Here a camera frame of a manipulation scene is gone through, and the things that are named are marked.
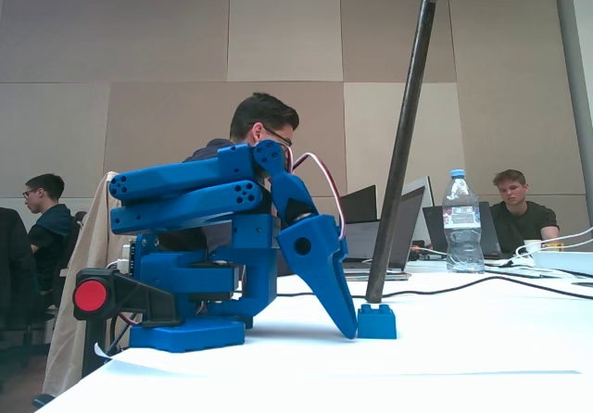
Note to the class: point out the clear plastic water bottle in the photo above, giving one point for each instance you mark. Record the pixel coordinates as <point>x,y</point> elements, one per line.
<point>461,228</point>

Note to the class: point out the open laptop with lit screen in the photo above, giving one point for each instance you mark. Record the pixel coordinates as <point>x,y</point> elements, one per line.
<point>361,241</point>

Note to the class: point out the blue 3D-printed robot arm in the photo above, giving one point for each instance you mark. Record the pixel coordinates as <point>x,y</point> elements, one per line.
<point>185,181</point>

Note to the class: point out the grey laptop lid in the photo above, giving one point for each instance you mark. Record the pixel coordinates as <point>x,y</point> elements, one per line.
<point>412,228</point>

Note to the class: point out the black clamp with red knob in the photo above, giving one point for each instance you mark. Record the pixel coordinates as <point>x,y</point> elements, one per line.
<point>139,292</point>

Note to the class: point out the black jacket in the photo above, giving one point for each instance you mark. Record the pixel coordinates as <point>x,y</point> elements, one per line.
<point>16,265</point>

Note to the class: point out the grey metal chair leg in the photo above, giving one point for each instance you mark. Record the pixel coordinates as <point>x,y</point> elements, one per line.
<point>574,84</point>

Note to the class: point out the black laptop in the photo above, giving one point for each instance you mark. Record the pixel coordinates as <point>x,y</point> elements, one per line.
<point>359,204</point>

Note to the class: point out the beige jacket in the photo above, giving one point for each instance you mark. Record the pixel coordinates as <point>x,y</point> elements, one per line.
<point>88,246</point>

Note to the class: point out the white flat box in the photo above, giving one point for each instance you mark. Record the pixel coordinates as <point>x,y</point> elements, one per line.
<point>565,261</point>

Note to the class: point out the person in navy hoodie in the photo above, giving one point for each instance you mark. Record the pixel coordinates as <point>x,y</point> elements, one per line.
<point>259,116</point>

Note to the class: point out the yellow small box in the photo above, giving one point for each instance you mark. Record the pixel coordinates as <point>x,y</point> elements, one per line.
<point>553,246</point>

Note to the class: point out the motor controller board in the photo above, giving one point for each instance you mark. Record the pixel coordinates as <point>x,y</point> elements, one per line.
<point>127,265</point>

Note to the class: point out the blue toy brick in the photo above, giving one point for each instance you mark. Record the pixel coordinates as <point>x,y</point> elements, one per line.
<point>377,325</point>

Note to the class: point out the dark laptop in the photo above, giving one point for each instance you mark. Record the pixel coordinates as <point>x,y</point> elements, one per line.
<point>491,232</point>

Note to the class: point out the paper cup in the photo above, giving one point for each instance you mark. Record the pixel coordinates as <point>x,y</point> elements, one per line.
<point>533,245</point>

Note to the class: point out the person in dark t-shirt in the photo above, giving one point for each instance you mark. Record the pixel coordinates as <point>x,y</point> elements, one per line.
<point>523,218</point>

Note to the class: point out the person with glasses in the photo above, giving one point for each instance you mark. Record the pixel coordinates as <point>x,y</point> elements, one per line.
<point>48,237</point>

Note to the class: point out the dark metal chair leg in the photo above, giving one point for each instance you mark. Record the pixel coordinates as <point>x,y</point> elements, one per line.
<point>403,130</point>

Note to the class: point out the black office chair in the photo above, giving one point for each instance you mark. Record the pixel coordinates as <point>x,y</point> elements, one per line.
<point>74,246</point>

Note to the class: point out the silver laptop lid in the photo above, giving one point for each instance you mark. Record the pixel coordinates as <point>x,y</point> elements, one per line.
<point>428,209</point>

